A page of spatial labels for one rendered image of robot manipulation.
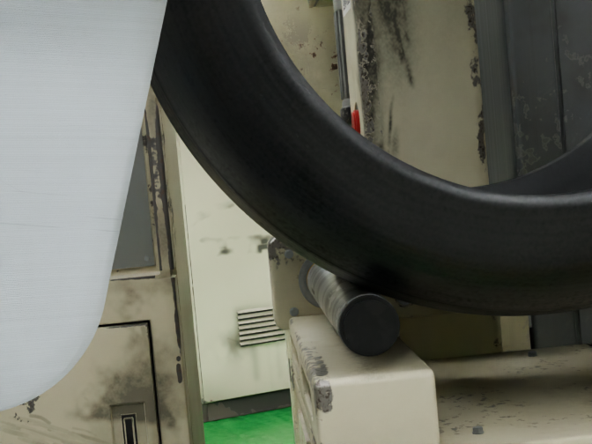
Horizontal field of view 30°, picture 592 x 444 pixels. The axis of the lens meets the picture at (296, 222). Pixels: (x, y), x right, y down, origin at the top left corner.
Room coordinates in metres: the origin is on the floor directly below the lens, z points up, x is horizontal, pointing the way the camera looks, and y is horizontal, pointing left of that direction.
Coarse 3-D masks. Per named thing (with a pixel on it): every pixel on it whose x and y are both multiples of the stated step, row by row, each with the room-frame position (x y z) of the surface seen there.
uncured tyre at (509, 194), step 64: (192, 0) 0.75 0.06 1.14; (256, 0) 0.75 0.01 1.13; (192, 64) 0.76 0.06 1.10; (256, 64) 0.75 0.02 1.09; (192, 128) 0.79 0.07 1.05; (256, 128) 0.76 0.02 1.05; (320, 128) 0.75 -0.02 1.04; (256, 192) 0.78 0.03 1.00; (320, 192) 0.76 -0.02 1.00; (384, 192) 0.76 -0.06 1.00; (448, 192) 0.76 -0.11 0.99; (512, 192) 1.05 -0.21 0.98; (576, 192) 0.77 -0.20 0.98; (320, 256) 0.80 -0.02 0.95; (384, 256) 0.78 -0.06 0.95; (448, 256) 0.76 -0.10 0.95; (512, 256) 0.76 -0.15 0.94; (576, 256) 0.77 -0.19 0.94
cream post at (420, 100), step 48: (384, 0) 1.17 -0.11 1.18; (432, 0) 1.17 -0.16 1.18; (384, 48) 1.17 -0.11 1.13; (432, 48) 1.17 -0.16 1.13; (384, 96) 1.17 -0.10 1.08; (432, 96) 1.17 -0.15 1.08; (480, 96) 1.17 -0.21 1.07; (384, 144) 1.17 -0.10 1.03; (432, 144) 1.17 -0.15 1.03; (480, 144) 1.17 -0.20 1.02; (432, 336) 1.17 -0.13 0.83; (480, 336) 1.17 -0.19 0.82
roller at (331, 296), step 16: (320, 272) 1.04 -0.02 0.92; (320, 288) 0.98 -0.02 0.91; (336, 288) 0.89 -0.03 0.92; (352, 288) 0.85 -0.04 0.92; (320, 304) 0.97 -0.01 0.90; (336, 304) 0.84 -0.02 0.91; (352, 304) 0.79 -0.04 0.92; (368, 304) 0.79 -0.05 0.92; (384, 304) 0.79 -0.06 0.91; (336, 320) 0.81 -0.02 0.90; (352, 320) 0.79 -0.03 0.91; (368, 320) 0.79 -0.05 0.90; (384, 320) 0.79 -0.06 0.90; (352, 336) 0.79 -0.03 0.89; (368, 336) 0.79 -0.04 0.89; (384, 336) 0.79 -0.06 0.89; (368, 352) 0.79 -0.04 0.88
